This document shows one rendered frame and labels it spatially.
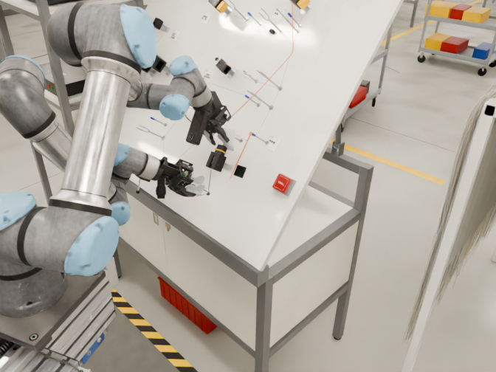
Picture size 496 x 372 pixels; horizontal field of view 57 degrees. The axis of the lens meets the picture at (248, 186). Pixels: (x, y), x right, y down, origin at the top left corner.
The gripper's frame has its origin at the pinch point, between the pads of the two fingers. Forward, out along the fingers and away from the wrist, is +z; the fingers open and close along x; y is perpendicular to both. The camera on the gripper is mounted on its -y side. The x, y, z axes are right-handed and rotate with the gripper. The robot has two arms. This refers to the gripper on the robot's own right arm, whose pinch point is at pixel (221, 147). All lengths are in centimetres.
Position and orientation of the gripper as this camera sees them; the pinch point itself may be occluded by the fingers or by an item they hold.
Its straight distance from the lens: 159.4
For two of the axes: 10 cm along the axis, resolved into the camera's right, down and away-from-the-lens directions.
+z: 3.4, 6.1, 7.2
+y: 5.6, -7.4, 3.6
